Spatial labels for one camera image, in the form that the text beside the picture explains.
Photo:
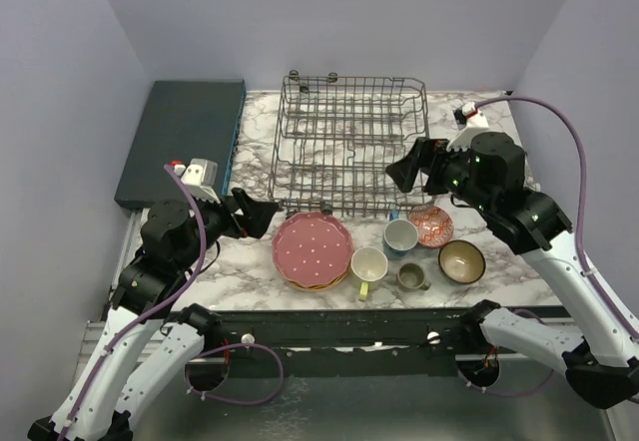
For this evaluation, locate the dark patterned bowl cream inside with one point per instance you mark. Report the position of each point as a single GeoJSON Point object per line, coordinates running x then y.
{"type": "Point", "coordinates": [462, 262]}

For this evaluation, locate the cream mug yellow handle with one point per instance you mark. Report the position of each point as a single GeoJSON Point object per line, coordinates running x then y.
{"type": "Point", "coordinates": [369, 265]}

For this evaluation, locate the grey wire dish rack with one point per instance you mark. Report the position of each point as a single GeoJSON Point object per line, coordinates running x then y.
{"type": "Point", "coordinates": [334, 137]}

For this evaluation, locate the pink polka dot plate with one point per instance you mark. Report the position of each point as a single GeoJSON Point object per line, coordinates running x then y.
{"type": "Point", "coordinates": [312, 248]}

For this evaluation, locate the small grey-brown cup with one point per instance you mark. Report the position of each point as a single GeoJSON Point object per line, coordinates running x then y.
{"type": "Point", "coordinates": [411, 276]}

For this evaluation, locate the blue mug white inside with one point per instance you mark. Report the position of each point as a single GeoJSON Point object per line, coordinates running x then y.
{"type": "Point", "coordinates": [399, 238]}

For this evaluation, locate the dark grey flat box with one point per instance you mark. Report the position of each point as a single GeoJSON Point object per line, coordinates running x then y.
{"type": "Point", "coordinates": [181, 120]}

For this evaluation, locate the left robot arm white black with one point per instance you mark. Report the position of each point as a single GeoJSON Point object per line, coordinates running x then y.
{"type": "Point", "coordinates": [143, 345]}

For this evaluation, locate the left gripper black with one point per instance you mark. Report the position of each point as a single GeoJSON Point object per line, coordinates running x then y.
{"type": "Point", "coordinates": [257, 215]}

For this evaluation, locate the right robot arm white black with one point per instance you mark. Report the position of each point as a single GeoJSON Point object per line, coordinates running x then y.
{"type": "Point", "coordinates": [601, 362]}

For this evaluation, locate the yellow plate under pink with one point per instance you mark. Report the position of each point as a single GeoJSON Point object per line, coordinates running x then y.
{"type": "Point", "coordinates": [318, 287]}

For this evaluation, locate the red and blue patterned bowl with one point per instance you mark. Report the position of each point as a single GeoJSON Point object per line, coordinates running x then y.
{"type": "Point", "coordinates": [434, 225]}

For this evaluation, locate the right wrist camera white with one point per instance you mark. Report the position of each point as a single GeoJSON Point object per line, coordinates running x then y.
{"type": "Point", "coordinates": [470, 122]}

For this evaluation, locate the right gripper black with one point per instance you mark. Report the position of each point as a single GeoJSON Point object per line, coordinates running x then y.
{"type": "Point", "coordinates": [425, 150]}

